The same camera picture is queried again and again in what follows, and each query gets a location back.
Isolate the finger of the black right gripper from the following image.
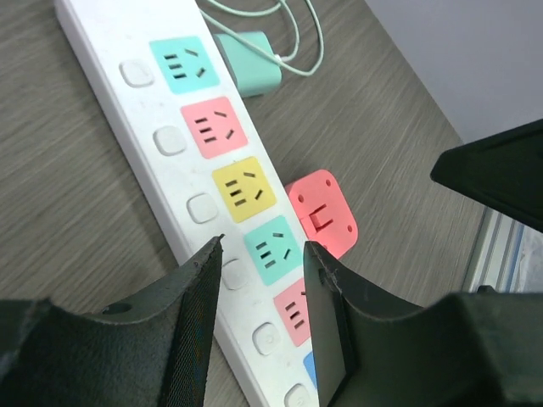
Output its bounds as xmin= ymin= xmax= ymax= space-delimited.
xmin=430 ymin=120 xmax=543 ymax=231

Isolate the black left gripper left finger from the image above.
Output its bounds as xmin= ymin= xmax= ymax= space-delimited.
xmin=1 ymin=237 xmax=222 ymax=406

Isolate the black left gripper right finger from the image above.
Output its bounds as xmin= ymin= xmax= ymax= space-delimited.
xmin=304 ymin=242 xmax=542 ymax=406

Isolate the pink small plug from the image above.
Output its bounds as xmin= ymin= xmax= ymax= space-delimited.
xmin=285 ymin=169 xmax=358 ymax=259

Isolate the white charging cable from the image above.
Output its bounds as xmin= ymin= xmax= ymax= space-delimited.
xmin=197 ymin=0 xmax=327 ymax=78

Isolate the teal small charger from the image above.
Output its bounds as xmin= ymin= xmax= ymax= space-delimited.
xmin=214 ymin=33 xmax=283 ymax=98

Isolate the white power strip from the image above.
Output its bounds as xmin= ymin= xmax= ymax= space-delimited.
xmin=54 ymin=1 xmax=318 ymax=406

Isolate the aluminium right frame post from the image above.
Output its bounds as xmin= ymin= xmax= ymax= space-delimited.
xmin=462 ymin=209 xmax=542 ymax=293

